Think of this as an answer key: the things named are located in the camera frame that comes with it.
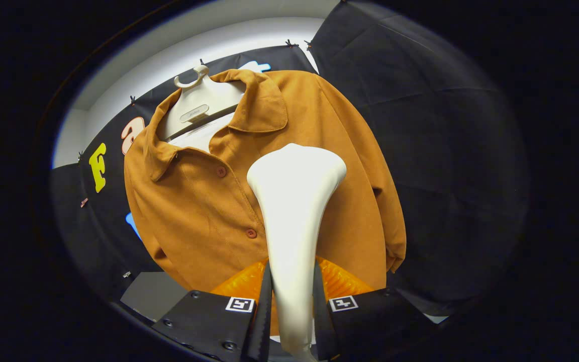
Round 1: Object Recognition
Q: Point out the grey cabinet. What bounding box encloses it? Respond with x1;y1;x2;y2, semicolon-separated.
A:
120;271;189;322

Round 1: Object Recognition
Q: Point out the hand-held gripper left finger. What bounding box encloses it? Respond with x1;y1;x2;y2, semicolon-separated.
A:
151;259;274;362

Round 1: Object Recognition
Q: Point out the orange button-up shirt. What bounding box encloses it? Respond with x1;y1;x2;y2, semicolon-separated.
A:
124;69;407;292

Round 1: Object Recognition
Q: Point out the white clothes hanger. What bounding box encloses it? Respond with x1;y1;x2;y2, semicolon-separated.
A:
161;64;246;141

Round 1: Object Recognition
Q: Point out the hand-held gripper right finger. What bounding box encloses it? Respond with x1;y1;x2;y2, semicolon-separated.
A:
312;256;436;362

